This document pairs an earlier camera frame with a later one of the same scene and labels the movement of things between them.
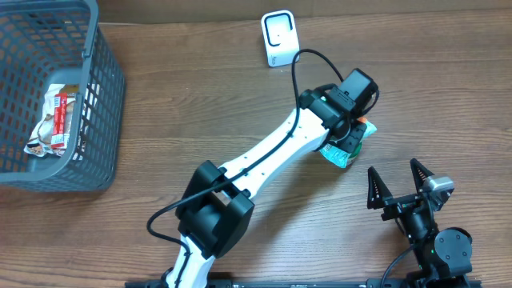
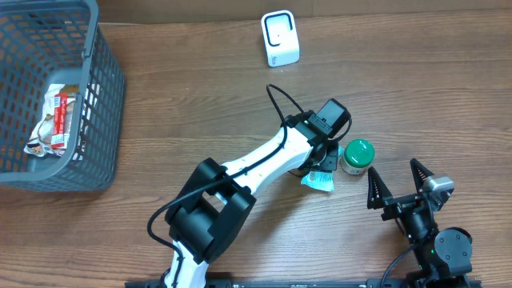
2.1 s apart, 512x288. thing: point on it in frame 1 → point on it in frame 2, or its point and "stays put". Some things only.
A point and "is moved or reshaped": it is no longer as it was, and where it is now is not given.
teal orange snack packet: x=340 y=156 → x=320 y=180
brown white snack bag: x=54 y=132 stays put
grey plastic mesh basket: x=48 y=42 stays put
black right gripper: x=376 y=200 stays put
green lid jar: x=354 y=155 is moved or reshaped
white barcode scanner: x=281 y=38 stays put
